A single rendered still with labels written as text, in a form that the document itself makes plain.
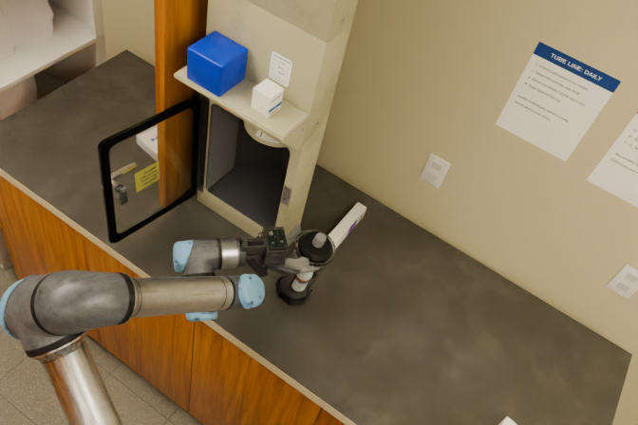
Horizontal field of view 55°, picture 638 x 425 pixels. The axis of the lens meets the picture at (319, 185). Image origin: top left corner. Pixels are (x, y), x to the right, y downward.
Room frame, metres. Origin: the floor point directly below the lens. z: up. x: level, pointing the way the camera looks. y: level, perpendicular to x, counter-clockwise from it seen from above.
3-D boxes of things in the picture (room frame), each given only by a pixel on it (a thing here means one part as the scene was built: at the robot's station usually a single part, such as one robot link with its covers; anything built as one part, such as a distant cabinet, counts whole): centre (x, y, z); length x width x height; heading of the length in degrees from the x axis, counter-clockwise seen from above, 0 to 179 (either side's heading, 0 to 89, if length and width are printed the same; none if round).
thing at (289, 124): (1.11, 0.23, 1.46); 0.32 x 0.11 x 0.10; 68
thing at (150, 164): (1.07, 0.44, 1.19); 0.30 x 0.01 x 0.40; 148
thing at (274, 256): (0.90, 0.10, 1.21); 0.12 x 0.08 x 0.09; 115
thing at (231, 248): (0.87, 0.17, 1.21); 0.08 x 0.05 x 0.08; 25
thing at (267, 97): (1.08, 0.17, 1.54); 0.05 x 0.05 x 0.06; 66
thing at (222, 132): (1.27, 0.17, 1.19); 0.26 x 0.24 x 0.35; 68
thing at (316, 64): (1.28, 0.17, 1.33); 0.32 x 0.25 x 0.77; 68
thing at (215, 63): (1.13, 0.31, 1.56); 0.10 x 0.10 x 0.09; 68
